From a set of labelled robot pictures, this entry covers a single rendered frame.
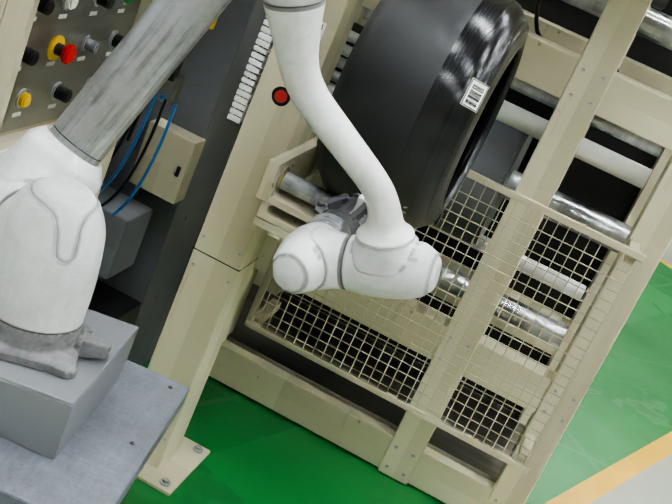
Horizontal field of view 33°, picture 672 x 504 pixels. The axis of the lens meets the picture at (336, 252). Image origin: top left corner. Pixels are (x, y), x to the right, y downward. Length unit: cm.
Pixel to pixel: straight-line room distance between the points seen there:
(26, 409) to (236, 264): 106
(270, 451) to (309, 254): 144
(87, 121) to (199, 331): 103
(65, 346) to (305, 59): 60
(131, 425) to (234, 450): 131
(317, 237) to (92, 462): 54
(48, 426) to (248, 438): 159
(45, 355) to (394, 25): 102
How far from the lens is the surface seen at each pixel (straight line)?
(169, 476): 301
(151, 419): 199
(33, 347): 181
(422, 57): 233
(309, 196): 254
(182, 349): 286
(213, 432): 328
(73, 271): 176
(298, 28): 180
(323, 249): 195
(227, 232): 272
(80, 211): 175
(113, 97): 191
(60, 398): 176
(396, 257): 190
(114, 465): 185
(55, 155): 191
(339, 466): 338
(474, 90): 232
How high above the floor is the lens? 169
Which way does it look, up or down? 20 degrees down
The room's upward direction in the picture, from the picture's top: 24 degrees clockwise
